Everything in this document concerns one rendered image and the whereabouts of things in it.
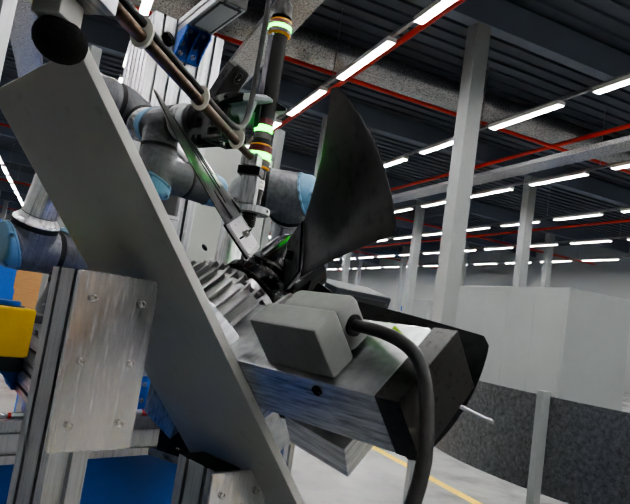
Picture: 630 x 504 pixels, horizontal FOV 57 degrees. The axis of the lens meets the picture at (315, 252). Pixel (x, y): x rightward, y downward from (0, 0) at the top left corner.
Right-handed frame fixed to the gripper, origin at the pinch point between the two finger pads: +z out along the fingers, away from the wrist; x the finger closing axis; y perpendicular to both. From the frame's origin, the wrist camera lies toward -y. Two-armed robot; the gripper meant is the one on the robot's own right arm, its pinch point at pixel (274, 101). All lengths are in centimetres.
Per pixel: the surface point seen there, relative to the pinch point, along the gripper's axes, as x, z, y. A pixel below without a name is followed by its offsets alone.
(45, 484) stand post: 38, 10, 59
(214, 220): -146, -158, -7
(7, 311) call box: 21, -37, 44
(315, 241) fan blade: 10.3, 20.8, 26.9
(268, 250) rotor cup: 4.8, 7.9, 27.9
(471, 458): -205, -24, 92
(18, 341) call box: 18, -37, 50
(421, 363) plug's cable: 25, 45, 40
